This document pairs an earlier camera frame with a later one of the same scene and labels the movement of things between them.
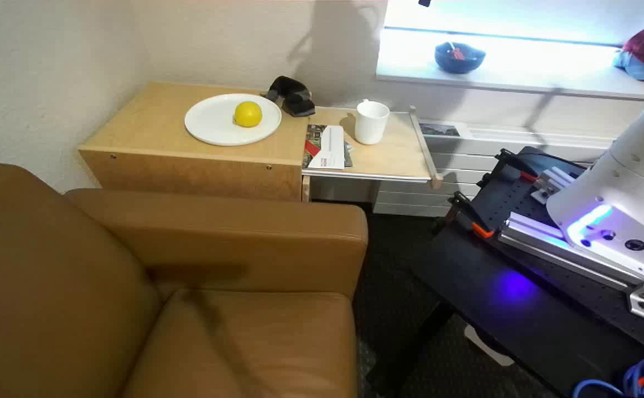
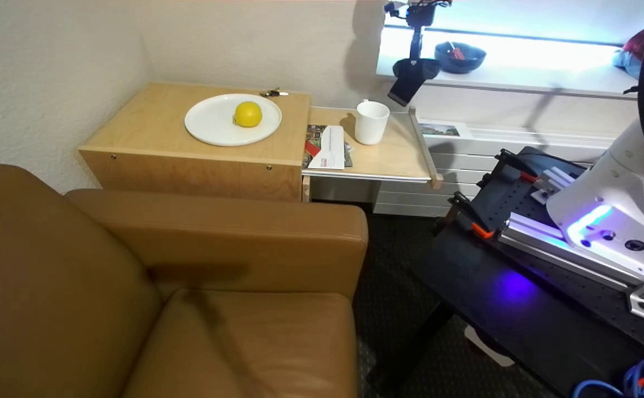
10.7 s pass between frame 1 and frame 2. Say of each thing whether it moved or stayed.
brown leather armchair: stayed
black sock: moved
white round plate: stayed
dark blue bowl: stayed
